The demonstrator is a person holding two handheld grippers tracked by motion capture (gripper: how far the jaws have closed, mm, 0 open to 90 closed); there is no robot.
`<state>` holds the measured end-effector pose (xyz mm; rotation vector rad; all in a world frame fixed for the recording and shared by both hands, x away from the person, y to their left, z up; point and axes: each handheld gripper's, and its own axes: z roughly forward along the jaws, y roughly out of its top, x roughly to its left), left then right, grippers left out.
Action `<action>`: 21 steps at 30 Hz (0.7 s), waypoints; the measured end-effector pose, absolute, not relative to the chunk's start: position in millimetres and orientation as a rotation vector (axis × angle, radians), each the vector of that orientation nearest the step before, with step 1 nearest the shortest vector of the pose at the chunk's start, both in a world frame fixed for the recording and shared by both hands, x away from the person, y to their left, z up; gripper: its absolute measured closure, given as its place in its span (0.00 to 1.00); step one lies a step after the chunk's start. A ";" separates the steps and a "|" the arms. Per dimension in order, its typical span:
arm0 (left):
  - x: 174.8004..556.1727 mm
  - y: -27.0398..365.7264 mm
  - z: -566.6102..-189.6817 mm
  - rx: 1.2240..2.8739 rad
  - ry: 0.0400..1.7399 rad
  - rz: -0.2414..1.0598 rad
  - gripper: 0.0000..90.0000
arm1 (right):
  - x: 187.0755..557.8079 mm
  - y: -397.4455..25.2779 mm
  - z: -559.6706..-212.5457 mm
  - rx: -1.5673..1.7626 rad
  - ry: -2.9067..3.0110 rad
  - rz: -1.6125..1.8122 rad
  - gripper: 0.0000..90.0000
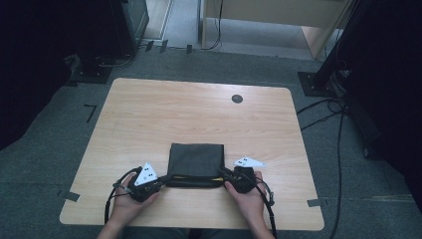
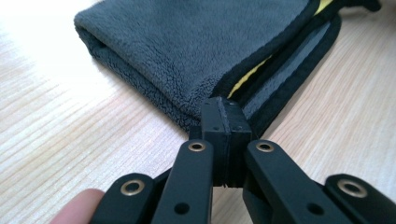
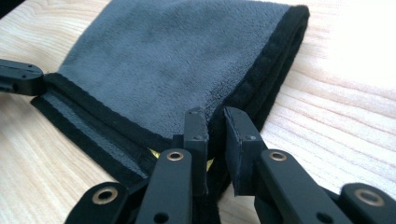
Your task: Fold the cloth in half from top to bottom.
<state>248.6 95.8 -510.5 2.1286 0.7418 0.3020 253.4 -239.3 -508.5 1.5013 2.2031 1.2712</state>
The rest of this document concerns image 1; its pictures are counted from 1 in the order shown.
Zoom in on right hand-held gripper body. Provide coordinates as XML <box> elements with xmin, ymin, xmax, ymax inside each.
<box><xmin>227</xmin><ymin>156</ymin><xmax>267</xmax><ymax>194</ymax></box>

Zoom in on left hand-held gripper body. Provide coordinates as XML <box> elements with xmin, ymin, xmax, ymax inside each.
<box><xmin>127</xmin><ymin>161</ymin><xmax>164</xmax><ymax>203</ymax></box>

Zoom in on dark grey cloth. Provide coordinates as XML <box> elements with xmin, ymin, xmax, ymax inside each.
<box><xmin>164</xmin><ymin>142</ymin><xmax>227</xmax><ymax>189</ymax></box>

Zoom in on person's left hand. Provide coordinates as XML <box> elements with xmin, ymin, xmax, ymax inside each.
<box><xmin>109</xmin><ymin>171</ymin><xmax>160</xmax><ymax>226</ymax></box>

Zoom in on person's right hand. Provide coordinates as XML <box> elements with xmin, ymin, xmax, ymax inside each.
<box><xmin>224</xmin><ymin>170</ymin><xmax>269</xmax><ymax>227</ymax></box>

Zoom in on person's dark trousers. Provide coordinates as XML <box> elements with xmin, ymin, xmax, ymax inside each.
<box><xmin>121</xmin><ymin>227</ymin><xmax>257</xmax><ymax>239</ymax></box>

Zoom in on black angled floor tape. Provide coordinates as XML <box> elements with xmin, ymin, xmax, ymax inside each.
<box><xmin>83</xmin><ymin>104</ymin><xmax>99</xmax><ymax>124</ymax></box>

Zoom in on black stand with square base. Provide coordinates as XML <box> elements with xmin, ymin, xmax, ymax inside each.
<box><xmin>297</xmin><ymin>0</ymin><xmax>367</xmax><ymax>99</ymax></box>

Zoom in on black flat stand base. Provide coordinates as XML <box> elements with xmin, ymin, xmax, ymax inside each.
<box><xmin>69</xmin><ymin>54</ymin><xmax>114</xmax><ymax>85</ymax></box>

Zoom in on black cabinet with screen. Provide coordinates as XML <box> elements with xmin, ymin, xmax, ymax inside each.
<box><xmin>108</xmin><ymin>0</ymin><xmax>150</xmax><ymax>58</ymax></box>

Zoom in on dark curtain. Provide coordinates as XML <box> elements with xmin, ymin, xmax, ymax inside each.
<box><xmin>334</xmin><ymin>0</ymin><xmax>422</xmax><ymax>215</ymax></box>
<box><xmin>0</xmin><ymin>0</ymin><xmax>115</xmax><ymax>152</ymax></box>

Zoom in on light wooden desk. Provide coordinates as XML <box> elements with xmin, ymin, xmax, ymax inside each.
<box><xmin>198</xmin><ymin>0</ymin><xmax>353</xmax><ymax>62</ymax></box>

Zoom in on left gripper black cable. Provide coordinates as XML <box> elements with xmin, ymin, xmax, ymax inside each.
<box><xmin>104</xmin><ymin>166</ymin><xmax>143</xmax><ymax>226</ymax></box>

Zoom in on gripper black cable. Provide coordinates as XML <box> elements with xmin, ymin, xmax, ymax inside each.
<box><xmin>245</xmin><ymin>174</ymin><xmax>279</xmax><ymax>239</ymax></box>
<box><xmin>104</xmin><ymin>166</ymin><xmax>143</xmax><ymax>226</ymax></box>

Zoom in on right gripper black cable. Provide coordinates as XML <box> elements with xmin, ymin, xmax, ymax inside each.
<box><xmin>245</xmin><ymin>174</ymin><xmax>279</xmax><ymax>239</ymax></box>

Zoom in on long black floor cable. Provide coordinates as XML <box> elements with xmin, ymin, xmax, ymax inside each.
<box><xmin>327</xmin><ymin>111</ymin><xmax>346</xmax><ymax>239</ymax></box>

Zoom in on black straight floor cable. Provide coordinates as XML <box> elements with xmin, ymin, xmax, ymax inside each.
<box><xmin>300</xmin><ymin>111</ymin><xmax>346</xmax><ymax>131</ymax></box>

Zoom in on black looped floor cable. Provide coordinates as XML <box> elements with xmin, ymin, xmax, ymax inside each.
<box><xmin>296</xmin><ymin>97</ymin><xmax>348</xmax><ymax>118</ymax></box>

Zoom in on grey cable by stand base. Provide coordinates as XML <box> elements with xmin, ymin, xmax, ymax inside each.
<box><xmin>95</xmin><ymin>52</ymin><xmax>134</xmax><ymax>69</ymax></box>

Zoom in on black hanging cable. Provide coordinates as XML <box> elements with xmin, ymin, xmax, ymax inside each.
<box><xmin>201</xmin><ymin>0</ymin><xmax>224</xmax><ymax>52</ymax></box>

